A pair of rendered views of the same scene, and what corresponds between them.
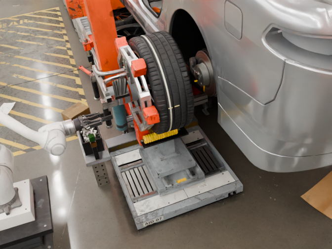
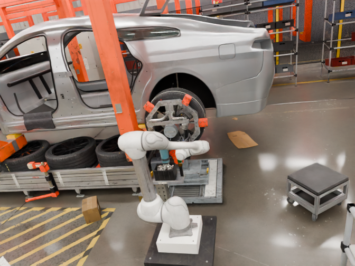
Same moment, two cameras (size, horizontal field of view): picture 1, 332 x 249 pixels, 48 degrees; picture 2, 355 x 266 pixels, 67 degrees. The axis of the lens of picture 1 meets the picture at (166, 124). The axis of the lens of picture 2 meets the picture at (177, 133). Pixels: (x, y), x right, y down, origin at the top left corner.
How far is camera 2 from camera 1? 2.57 m
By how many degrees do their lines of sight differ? 53
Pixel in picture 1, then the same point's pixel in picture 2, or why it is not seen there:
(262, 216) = (241, 161)
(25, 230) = (209, 229)
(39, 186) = not seen: hidden behind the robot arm
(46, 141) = (201, 144)
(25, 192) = not seen: hidden behind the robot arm
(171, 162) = (194, 167)
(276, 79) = (261, 60)
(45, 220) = (206, 218)
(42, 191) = not seen: hidden behind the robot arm
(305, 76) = (269, 54)
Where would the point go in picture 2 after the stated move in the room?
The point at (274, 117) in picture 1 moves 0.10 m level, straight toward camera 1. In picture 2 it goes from (262, 78) to (271, 79)
